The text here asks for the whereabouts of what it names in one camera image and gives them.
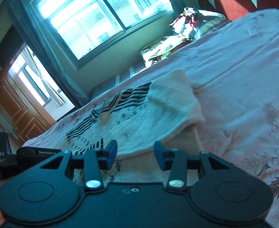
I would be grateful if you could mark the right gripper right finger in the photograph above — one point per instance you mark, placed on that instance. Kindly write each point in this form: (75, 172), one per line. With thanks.
(175, 161)

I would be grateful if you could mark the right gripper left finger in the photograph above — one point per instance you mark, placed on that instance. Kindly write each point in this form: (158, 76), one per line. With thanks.
(94, 162)

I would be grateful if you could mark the cream knitted patterned sweater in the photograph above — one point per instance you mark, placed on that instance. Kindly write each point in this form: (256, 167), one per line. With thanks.
(164, 110)

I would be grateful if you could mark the crumpled red white clothes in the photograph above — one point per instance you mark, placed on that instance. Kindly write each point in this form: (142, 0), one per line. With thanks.
(185, 23)

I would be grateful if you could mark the brown wooden door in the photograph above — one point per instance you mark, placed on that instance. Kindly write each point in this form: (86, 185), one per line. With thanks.
(20, 114)

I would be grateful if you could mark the striped side mattress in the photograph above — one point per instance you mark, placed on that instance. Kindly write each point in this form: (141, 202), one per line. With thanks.
(116, 80)

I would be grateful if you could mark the pink floral bed sheet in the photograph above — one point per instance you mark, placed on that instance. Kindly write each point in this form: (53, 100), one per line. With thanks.
(234, 74)

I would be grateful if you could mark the white balcony curtain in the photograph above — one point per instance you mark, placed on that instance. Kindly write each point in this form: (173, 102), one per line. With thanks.
(41, 77)

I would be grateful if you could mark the teal left curtain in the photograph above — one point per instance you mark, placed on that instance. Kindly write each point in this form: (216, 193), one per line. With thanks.
(23, 18)

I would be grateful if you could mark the striped pillow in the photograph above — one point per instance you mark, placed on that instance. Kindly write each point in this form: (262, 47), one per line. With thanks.
(207, 21)

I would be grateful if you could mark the large sliding window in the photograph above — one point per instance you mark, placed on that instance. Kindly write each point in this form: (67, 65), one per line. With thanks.
(85, 25)

